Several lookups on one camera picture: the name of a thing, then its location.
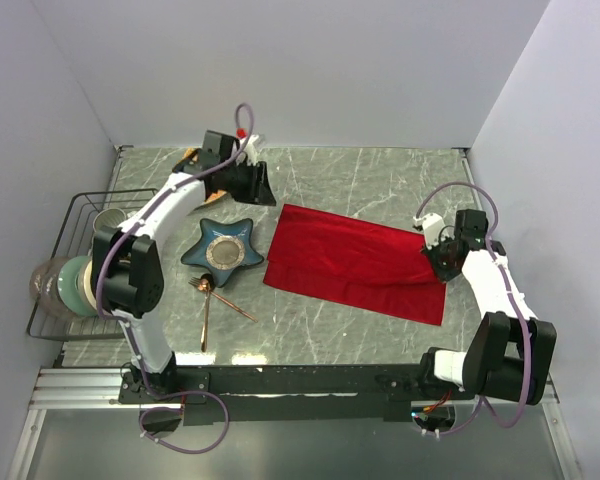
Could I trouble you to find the red cloth napkin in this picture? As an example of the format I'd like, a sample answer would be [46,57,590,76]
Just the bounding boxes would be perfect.
[263,204,446,326]

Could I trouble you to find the aluminium frame rail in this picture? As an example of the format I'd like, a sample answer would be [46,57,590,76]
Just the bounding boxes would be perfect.
[29,368,122,410]

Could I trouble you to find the brown cream ceramic bowl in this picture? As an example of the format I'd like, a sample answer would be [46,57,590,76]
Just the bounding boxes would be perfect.
[77,256,97,315]

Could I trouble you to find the clear glass bowl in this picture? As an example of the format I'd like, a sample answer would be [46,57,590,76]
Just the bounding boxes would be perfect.
[29,257,72,321]

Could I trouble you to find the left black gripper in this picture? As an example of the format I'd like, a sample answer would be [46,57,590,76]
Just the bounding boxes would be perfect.
[221,160,277,207]

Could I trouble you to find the orange woven basket tray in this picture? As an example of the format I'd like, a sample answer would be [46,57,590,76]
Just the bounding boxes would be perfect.
[173,148,227,205]

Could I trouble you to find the grey ribbed mug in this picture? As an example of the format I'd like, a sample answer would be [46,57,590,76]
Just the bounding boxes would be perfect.
[92,208,127,240]

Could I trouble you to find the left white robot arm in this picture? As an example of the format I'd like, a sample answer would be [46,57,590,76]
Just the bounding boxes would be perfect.
[86,129,276,402]

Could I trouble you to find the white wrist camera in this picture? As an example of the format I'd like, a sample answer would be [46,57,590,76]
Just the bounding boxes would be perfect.
[236,128,266,165]
[413,213,445,249]

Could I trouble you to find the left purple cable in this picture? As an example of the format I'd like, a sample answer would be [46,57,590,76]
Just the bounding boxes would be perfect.
[95,102,257,455]

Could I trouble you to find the copper fork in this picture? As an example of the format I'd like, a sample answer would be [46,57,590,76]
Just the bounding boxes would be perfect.
[188,275,258,323]

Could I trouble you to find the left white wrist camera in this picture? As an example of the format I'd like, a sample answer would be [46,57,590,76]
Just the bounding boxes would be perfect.
[236,128,266,165]

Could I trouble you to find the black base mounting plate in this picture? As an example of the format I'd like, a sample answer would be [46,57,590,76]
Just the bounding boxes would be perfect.
[118,364,471,426]

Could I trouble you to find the copper spoon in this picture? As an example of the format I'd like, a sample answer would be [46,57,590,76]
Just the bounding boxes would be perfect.
[199,278,211,353]

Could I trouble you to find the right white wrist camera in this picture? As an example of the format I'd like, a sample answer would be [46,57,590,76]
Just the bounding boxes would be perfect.
[413,213,445,249]

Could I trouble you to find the green ceramic bowl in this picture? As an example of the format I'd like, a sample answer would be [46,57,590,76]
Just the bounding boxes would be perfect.
[57,256,93,317]

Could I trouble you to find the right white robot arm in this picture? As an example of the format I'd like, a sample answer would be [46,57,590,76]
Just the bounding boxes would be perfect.
[414,209,557,405]

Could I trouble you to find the blue star-shaped dish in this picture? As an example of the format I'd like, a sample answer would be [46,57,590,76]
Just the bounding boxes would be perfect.
[180,218,264,287]

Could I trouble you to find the black wire dish rack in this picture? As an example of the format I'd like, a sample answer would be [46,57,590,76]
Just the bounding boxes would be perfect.
[26,188,157,342]

